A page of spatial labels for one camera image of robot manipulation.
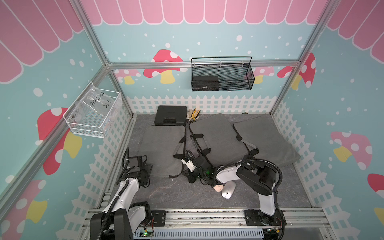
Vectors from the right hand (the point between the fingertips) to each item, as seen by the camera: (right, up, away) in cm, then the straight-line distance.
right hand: (183, 173), depth 89 cm
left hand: (-19, +1, -1) cm, 19 cm away
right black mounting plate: (+37, -18, -15) cm, 44 cm away
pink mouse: (+20, -6, -6) cm, 22 cm away
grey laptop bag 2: (+22, +20, +14) cm, 33 cm away
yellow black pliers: (+5, +37, +28) cm, 47 cm away
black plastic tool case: (-12, +37, +30) cm, 49 cm away
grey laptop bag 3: (+57, +22, +14) cm, 62 cm away
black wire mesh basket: (+24, +62, +5) cm, 67 cm away
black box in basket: (+14, +54, +1) cm, 56 cm away
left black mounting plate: (-10, -18, -15) cm, 25 cm away
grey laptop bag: (-13, +15, +9) cm, 22 cm away
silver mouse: (+26, -6, -7) cm, 28 cm away
